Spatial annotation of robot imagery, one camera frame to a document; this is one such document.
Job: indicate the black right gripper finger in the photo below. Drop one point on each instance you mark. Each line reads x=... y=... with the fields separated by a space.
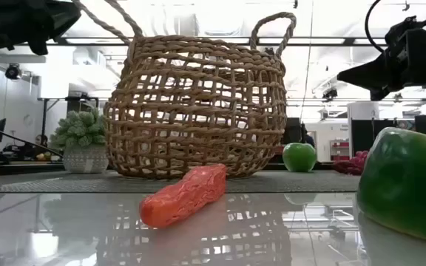
x=379 y=94
x=368 y=75

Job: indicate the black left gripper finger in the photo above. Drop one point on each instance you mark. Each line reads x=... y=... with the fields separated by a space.
x=38 y=46
x=55 y=16

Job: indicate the red grape bunch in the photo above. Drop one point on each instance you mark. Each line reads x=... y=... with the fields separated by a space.
x=351 y=166

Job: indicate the watermelon slice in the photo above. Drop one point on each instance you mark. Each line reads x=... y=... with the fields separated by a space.
x=405 y=184

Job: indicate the green apple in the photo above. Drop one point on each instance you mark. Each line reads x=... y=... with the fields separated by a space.
x=299 y=157

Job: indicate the red chili pepper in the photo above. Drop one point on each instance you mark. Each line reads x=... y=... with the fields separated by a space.
x=183 y=196

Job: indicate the person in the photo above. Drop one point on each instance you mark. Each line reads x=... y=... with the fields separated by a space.
x=308 y=139
x=42 y=140

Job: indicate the black monitor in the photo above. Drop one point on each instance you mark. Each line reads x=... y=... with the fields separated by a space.
x=291 y=131

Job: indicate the green grape bunch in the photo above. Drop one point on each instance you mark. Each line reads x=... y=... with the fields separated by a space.
x=83 y=129

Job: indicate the dark grey woven placemat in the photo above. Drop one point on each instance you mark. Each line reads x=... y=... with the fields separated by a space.
x=69 y=183

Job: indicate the black ceiling-hung camera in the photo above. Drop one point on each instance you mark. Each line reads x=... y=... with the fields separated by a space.
x=13 y=71

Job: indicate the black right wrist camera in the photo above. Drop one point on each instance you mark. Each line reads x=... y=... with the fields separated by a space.
x=401 y=29

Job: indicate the black table frame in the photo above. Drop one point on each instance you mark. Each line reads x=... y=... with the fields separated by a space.
x=28 y=168

